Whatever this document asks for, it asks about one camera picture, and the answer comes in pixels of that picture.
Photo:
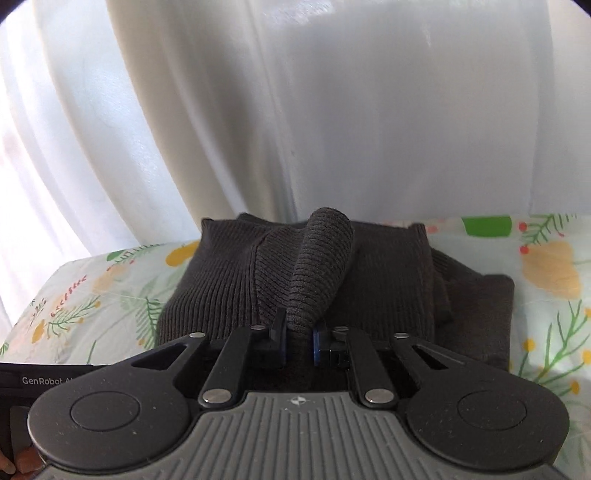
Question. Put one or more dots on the person's left hand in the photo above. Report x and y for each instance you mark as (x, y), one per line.
(25, 465)

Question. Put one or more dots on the white sheer curtain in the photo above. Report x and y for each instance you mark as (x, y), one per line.
(127, 122)

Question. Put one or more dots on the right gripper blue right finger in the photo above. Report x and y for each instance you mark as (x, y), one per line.
(346, 360)

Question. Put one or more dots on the floral print bed sheet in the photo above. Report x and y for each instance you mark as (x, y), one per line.
(104, 308)

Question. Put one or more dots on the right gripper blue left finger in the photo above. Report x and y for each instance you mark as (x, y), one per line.
(252, 359)

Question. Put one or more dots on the dark grey ribbed knit sweater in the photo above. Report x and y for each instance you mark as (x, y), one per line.
(335, 271)

